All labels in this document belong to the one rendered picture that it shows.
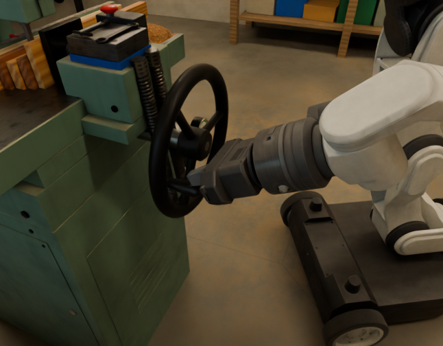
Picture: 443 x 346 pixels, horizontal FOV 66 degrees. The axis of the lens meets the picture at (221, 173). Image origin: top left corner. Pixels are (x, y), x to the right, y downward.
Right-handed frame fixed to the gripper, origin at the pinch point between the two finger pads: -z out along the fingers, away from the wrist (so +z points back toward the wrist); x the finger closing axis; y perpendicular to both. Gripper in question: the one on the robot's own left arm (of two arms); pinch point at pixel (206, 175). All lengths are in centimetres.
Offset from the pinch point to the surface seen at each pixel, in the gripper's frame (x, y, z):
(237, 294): 34, -70, -46
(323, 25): 287, -29, -50
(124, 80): 3.8, 17.1, -8.5
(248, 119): 154, -46, -80
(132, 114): 4.2, 11.8, -11.4
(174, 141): 9.3, 3.4, -11.0
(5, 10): 6.2, 35.6, -26.8
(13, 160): -12.1, 15.0, -20.1
